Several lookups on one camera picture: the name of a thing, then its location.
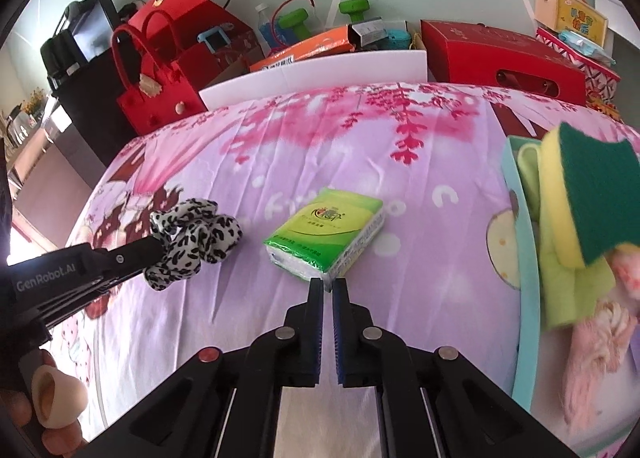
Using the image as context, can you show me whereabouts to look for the light green cloth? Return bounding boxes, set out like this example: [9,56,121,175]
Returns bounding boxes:
[516,143,617,331]

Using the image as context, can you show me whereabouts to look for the red felt handbag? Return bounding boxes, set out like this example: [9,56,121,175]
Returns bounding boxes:
[111,8,208,135]

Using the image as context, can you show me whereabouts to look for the person's left hand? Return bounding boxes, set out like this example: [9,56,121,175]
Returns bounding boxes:
[0,389,83,454]

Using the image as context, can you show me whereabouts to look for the red cardboard box with slot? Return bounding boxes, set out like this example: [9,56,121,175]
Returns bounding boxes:
[420,20,587,104]

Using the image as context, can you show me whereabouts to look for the leopard print scrunchie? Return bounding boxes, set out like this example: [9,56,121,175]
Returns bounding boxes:
[145,197,244,293]

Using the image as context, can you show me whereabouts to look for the green tissue pack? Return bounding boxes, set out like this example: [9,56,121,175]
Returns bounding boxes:
[263,187,386,293]

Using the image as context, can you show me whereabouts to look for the dark brown cabinet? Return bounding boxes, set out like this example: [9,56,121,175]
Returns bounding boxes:
[7,103,108,249]

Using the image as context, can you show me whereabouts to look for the black cabinet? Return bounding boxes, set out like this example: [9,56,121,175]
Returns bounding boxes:
[52,81,133,166]

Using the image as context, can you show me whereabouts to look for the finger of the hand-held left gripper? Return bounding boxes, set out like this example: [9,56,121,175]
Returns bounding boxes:
[92,233,168,284]

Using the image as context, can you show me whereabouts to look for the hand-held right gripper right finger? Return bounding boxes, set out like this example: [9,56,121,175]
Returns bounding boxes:
[332,278,576,458]

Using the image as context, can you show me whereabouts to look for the small blue framed device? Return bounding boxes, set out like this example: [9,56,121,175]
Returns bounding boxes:
[197,23,234,53]

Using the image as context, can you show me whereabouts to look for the white tray with teal rim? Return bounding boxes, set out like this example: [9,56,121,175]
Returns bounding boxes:
[500,134,568,421]

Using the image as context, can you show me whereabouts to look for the red gold paper ornament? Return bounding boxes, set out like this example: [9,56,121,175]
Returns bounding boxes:
[586,93,621,119]

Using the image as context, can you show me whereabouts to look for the red patterned tin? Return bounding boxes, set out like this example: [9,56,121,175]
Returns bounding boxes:
[536,28,623,102]

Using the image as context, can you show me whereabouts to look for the pink fabric headband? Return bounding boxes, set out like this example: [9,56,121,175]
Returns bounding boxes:
[562,301,638,426]

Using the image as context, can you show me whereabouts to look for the beige carry box with handle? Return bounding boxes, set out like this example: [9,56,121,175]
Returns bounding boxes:
[535,0,610,35]

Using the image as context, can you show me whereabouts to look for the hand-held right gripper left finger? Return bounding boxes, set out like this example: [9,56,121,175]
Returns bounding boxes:
[87,278,325,458]

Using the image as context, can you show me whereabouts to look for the small teal container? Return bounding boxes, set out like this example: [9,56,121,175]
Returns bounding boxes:
[386,28,413,52]

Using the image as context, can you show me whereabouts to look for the green and yellow sponge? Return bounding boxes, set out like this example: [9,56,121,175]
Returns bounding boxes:
[537,122,640,269]

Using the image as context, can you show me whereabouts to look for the dark red open box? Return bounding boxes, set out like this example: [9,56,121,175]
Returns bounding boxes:
[175,8,271,86]

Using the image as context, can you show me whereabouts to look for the green dumbbell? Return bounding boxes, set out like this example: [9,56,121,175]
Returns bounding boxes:
[277,8,312,44]
[338,0,372,25]

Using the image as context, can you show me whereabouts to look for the long orange box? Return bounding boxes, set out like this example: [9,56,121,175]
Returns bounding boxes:
[249,24,361,73]

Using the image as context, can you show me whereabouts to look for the clear water bottle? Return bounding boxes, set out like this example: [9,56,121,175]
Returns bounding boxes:
[255,3,281,52]

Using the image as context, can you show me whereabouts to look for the blue wipes pack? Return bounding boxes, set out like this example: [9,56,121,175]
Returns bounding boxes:
[557,30,616,62]

